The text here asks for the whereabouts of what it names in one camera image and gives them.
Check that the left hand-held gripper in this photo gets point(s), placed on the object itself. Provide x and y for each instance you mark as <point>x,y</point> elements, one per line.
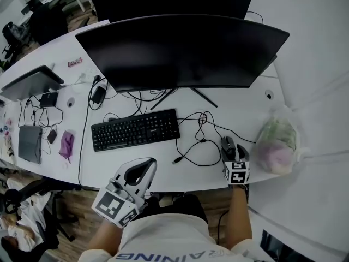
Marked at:
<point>113,203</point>

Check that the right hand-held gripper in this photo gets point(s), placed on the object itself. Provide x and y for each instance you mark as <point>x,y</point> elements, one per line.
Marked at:
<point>236,172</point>

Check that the black computer mouse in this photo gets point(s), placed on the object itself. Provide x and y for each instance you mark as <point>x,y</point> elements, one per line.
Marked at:
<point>228,145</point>

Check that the person's right forearm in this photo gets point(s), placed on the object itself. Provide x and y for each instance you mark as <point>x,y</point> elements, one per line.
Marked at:
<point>240,214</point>

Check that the person's left forearm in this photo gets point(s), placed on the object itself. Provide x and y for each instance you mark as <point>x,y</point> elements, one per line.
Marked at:
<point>105,237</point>

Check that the black keyboard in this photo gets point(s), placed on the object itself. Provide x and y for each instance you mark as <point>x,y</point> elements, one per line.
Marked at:
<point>135,130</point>

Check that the clear plastic bag of vegetables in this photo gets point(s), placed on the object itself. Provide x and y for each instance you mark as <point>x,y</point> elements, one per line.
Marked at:
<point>278,143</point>

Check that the person's black trousers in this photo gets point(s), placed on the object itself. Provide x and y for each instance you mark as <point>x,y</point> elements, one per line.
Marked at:
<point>180,205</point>

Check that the black monitor stand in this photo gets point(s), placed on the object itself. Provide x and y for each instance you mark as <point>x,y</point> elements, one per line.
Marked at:
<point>163,100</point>

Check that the person's white shirt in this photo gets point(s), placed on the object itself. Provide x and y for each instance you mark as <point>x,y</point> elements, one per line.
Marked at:
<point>166,236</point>

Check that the purple cloth pouch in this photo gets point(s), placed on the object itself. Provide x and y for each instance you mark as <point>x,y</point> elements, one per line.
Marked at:
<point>66,145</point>

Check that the black power adapter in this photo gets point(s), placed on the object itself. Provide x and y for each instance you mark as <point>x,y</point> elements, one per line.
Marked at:
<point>49,99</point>
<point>98,94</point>

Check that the small dark hard drive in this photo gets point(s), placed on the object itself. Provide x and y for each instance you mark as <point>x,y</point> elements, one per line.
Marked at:
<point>52,136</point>

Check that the black office chair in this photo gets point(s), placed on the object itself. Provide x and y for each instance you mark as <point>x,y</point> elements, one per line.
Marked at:
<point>49,217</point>
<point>12,38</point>

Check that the large black curved monitor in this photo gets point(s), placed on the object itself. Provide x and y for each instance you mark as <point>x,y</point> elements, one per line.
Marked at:
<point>182,53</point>

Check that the closed grey laptop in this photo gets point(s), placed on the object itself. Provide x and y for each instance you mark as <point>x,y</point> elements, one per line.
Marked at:
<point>30,143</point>

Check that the red snack packet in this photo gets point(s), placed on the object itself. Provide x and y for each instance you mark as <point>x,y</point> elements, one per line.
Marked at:
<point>75,62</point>

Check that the white cloth pile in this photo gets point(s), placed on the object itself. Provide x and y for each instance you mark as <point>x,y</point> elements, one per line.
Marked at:
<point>21,231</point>

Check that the small colourful stickers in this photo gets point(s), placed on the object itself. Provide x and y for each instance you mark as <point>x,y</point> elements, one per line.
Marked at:
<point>7,135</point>

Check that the open grey laptop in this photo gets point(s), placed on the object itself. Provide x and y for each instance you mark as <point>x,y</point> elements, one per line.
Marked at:
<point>30,83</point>

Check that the chair with black jacket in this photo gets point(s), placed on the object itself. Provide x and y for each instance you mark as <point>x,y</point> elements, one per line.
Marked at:
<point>47,23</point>

